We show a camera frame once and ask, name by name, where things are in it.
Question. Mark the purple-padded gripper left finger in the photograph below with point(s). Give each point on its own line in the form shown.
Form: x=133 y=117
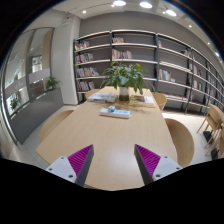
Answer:
x=75 y=167

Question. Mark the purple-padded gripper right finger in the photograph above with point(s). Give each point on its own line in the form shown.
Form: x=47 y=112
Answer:
x=152 y=166

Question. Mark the white blue charger plug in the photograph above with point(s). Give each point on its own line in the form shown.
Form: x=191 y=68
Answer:
x=111 y=108

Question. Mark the wooden chair right near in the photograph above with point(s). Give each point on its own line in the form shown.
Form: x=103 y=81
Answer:
x=183 y=141

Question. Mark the wooden chair left near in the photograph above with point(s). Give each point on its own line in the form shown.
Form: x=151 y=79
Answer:
x=52 y=123

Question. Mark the white power strip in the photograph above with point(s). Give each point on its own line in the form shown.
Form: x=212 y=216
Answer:
x=115 y=113

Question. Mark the wooden chair far right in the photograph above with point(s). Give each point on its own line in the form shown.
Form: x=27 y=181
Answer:
x=160 y=100

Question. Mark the yellow books stack right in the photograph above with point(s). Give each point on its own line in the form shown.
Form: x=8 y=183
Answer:
x=139 y=100

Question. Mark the open magazine stack left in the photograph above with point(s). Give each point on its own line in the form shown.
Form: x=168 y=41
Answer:
x=102 y=97

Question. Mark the wooden chair side room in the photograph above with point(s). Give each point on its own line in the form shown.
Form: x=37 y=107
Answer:
x=215 y=121

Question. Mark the glass plant vase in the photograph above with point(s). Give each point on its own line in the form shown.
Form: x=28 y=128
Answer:
x=123 y=94

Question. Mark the small plant on ledge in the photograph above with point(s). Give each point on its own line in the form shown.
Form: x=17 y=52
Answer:
x=51 y=83

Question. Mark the plant behind glass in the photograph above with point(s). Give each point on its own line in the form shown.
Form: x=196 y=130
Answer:
x=14 y=104

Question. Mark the large grey bookshelf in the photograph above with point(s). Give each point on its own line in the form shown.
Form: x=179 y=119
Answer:
x=190 y=80

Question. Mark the green potted plant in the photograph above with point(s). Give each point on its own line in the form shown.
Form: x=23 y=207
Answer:
x=122 y=75

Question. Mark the grey low partition wall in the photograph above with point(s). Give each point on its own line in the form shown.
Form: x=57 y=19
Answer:
x=35 y=113

